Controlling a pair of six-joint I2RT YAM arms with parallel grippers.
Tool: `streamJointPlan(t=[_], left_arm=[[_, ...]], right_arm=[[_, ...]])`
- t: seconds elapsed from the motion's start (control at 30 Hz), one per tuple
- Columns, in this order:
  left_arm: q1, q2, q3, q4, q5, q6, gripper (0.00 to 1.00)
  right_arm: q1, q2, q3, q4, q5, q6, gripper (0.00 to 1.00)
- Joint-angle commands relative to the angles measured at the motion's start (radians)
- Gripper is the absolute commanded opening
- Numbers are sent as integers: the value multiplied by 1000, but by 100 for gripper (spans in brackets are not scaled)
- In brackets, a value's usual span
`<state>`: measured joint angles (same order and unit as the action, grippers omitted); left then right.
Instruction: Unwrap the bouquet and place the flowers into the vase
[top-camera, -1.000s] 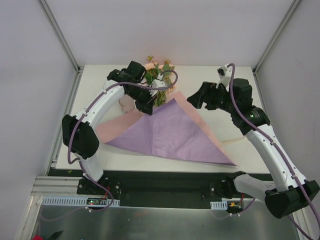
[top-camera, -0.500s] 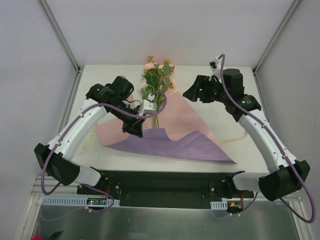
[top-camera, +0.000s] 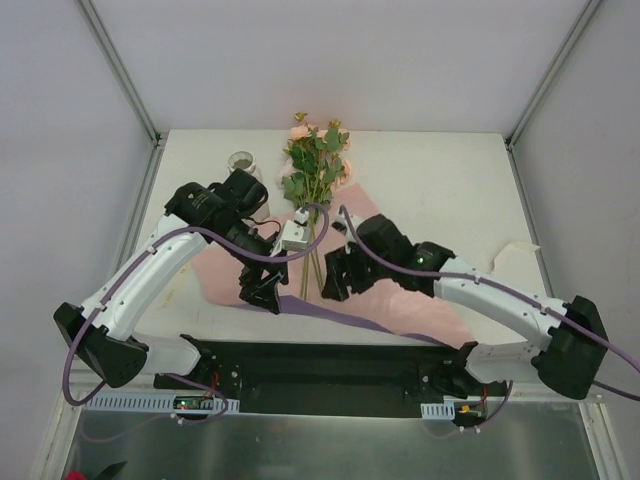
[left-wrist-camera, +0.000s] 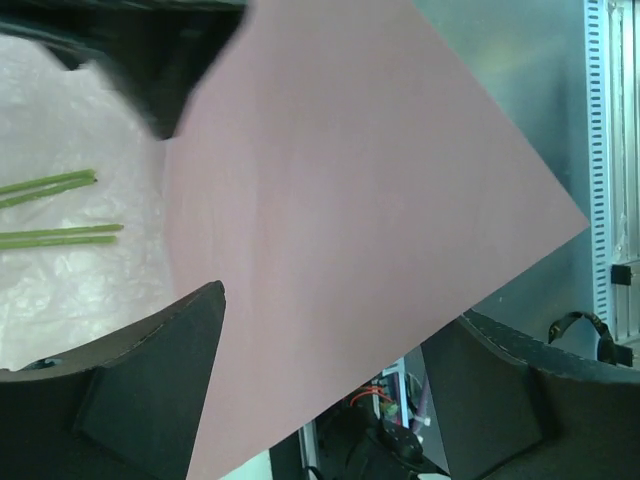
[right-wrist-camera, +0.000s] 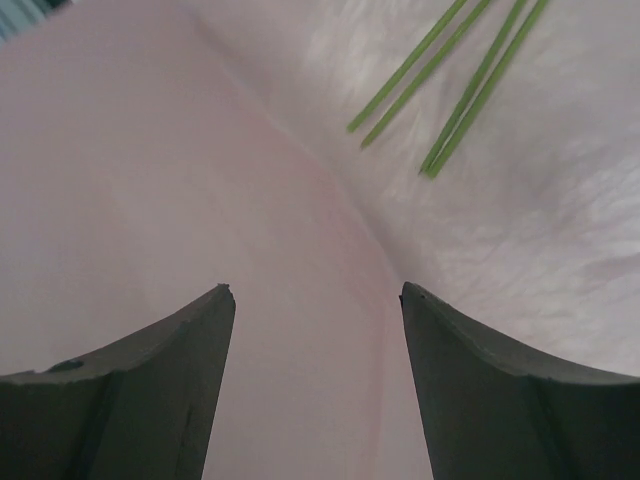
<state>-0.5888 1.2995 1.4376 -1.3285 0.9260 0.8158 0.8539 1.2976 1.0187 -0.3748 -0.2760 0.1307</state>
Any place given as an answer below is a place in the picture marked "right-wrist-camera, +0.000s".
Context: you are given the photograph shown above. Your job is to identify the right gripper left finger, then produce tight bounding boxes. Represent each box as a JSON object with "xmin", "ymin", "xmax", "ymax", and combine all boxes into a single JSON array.
[{"xmin": 1, "ymin": 284, "xmax": 235, "ymax": 479}]

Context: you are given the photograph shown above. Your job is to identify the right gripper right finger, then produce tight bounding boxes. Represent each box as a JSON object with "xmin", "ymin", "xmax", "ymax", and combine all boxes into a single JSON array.
[{"xmin": 400, "ymin": 283, "xmax": 639, "ymax": 479}]

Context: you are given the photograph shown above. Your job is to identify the purple wrapping paper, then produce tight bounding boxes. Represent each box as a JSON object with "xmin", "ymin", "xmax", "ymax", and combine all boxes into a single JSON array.
[{"xmin": 1, "ymin": 1, "xmax": 639, "ymax": 479}]

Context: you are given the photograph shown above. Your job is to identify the pink flowers with green leaves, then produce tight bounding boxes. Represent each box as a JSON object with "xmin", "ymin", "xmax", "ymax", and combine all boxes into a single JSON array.
[{"xmin": 346, "ymin": 1, "xmax": 549, "ymax": 179}]

